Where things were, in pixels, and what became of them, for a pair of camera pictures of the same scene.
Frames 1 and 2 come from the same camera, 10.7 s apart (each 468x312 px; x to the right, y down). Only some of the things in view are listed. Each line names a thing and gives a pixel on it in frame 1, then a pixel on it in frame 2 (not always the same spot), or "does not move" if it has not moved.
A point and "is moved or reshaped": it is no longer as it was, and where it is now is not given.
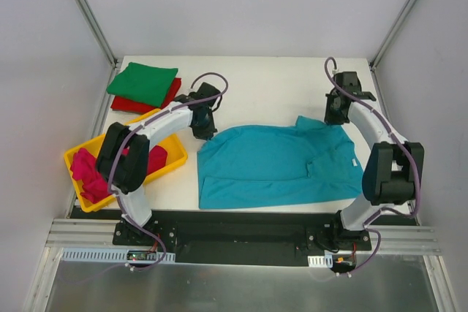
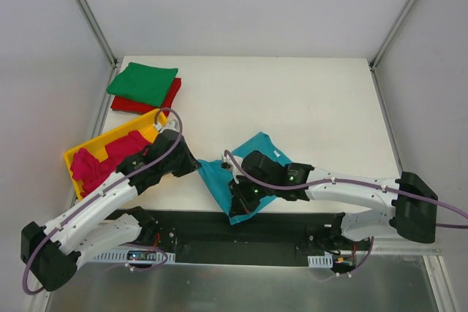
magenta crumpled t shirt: (85, 169) does not move
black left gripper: (203, 131) → (188, 162)
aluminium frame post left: (88, 14) does not move
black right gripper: (332, 118) → (239, 202)
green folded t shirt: (149, 84) does not move
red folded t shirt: (137, 107) does not move
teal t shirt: (262, 165) is moved or reshaped
